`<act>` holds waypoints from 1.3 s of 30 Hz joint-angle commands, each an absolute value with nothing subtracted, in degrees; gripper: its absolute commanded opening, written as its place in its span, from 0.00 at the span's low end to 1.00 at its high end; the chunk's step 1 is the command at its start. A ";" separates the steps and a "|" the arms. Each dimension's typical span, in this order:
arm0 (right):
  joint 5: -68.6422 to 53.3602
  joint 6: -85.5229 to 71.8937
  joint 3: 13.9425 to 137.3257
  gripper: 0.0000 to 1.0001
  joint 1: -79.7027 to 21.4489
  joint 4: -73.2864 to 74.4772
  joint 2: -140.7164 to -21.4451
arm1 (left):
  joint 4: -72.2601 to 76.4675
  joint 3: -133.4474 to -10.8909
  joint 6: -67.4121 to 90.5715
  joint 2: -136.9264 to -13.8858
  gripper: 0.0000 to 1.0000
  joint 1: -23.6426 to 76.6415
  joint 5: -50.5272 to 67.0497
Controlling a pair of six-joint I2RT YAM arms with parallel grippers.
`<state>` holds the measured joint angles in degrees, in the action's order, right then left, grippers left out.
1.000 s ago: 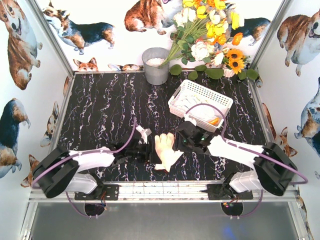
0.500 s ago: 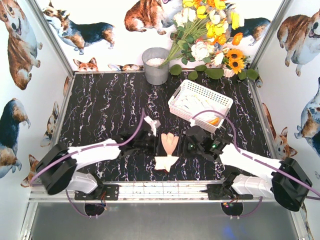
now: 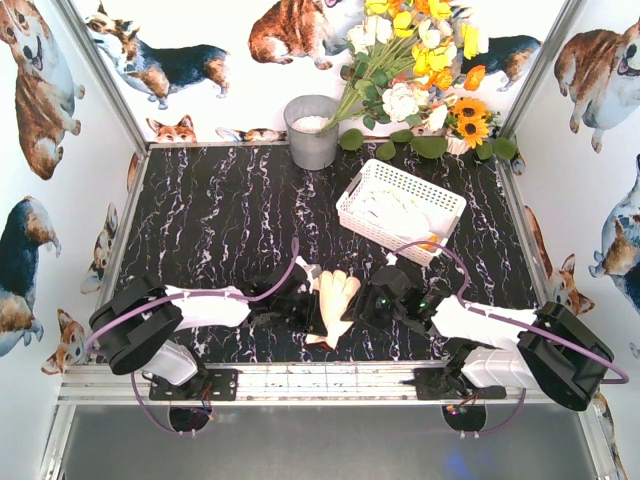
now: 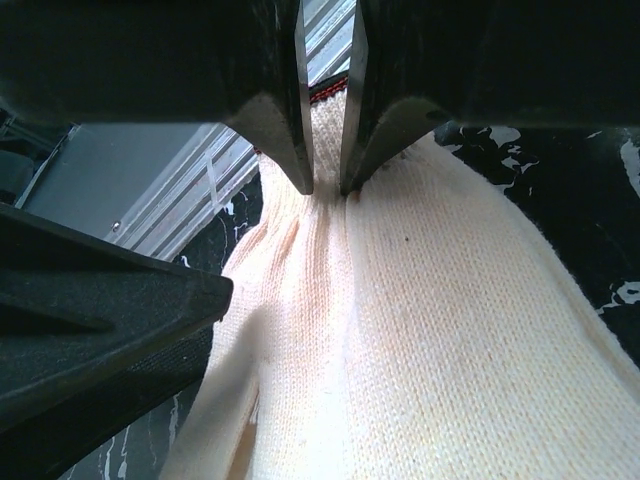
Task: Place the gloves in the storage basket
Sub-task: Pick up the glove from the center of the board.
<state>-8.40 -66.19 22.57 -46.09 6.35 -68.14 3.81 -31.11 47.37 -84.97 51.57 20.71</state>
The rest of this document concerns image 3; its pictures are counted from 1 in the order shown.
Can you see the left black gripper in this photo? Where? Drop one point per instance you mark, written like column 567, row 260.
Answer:
column 305, row 310

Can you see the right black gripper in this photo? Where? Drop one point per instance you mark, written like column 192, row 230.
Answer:
column 364, row 304

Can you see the cream leather glove front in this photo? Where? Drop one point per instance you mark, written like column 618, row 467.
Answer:
column 336, row 291

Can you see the yellow dotted knit glove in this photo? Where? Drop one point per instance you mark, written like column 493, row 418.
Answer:
column 382, row 207

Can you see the white plastic storage basket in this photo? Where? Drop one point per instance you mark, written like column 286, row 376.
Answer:
column 441, row 207

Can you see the white knit glove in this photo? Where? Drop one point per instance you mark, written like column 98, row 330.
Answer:
column 415, row 226

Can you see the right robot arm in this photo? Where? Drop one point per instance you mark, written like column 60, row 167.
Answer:
column 489, row 349

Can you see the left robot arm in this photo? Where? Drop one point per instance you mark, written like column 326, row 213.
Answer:
column 133, row 330

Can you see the grey metal bucket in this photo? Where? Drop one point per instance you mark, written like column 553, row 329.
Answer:
column 312, row 138

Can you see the sunflower pot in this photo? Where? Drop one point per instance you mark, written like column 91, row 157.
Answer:
column 469, row 124

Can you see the artificial flower bouquet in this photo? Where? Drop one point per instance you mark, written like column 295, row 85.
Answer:
column 406, row 57

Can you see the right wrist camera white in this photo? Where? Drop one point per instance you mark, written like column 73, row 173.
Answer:
column 391, row 259

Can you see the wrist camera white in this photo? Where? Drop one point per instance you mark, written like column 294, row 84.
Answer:
column 391, row 259
column 312, row 272

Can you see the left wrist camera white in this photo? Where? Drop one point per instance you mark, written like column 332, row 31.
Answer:
column 312, row 272

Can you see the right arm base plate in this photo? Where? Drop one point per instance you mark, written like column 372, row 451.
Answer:
column 436, row 384

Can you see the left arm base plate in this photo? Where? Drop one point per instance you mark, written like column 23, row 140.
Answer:
column 212, row 384

